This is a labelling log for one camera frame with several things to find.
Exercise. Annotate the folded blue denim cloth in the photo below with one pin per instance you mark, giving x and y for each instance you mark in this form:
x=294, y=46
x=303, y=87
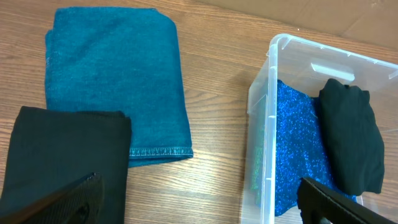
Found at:
x=121, y=59

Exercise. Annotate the black garment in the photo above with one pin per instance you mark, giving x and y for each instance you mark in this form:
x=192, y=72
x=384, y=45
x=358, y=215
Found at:
x=352, y=139

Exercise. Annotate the clear plastic storage bin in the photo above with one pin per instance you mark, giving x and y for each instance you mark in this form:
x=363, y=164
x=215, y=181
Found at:
x=306, y=66

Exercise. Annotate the blue green sequin garment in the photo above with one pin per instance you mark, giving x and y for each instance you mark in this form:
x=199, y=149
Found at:
x=299, y=149

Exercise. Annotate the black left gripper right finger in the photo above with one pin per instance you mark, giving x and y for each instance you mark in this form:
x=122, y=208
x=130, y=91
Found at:
x=319, y=204

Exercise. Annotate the folded black cloth left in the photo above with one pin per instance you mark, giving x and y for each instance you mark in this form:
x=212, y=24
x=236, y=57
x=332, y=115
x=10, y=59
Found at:
x=49, y=149

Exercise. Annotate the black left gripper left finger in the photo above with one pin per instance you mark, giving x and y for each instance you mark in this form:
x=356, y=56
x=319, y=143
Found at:
x=78, y=202

